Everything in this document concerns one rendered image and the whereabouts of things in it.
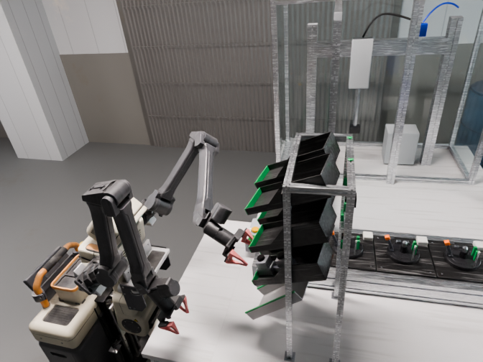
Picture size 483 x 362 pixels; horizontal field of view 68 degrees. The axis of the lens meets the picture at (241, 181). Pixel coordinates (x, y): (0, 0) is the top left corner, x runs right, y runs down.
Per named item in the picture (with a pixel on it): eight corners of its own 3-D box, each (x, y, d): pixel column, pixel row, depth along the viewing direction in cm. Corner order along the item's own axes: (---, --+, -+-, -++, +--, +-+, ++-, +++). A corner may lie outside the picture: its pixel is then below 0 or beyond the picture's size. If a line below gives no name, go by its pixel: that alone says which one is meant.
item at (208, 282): (142, 358, 147) (141, 353, 145) (213, 222, 220) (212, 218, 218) (315, 396, 128) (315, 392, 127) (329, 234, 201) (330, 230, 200)
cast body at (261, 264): (259, 275, 132) (250, 261, 129) (264, 267, 135) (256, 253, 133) (277, 275, 127) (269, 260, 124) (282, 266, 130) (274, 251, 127)
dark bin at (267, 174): (256, 189, 124) (247, 171, 122) (269, 170, 134) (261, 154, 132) (332, 169, 108) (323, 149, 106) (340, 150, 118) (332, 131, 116)
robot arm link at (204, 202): (212, 144, 164) (193, 134, 157) (221, 139, 160) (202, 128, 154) (208, 233, 142) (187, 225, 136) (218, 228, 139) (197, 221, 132)
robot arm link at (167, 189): (208, 133, 169) (192, 123, 162) (221, 142, 158) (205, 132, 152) (161, 210, 174) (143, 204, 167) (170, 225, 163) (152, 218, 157)
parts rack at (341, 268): (284, 360, 138) (278, 187, 96) (294, 287, 168) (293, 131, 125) (340, 370, 133) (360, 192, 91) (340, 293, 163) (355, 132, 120)
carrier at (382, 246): (376, 273, 159) (379, 252, 153) (372, 238, 179) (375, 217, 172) (435, 279, 153) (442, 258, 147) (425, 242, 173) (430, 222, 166)
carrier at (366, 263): (320, 267, 165) (321, 247, 158) (323, 233, 185) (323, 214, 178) (375, 273, 159) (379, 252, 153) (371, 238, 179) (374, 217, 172)
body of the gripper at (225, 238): (243, 230, 133) (226, 219, 134) (230, 248, 125) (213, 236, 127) (238, 240, 137) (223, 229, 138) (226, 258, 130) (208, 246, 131)
